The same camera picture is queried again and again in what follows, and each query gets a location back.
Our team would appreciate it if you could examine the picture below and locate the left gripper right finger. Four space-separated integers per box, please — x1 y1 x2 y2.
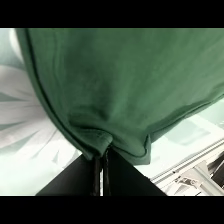
101 146 167 197

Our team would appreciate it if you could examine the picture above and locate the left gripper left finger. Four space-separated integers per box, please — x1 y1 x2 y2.
35 153 102 197

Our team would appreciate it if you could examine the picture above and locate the green T-shirt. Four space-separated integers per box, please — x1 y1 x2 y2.
15 27 224 166

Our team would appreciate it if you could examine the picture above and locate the silver frame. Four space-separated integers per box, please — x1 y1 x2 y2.
150 139 224 197

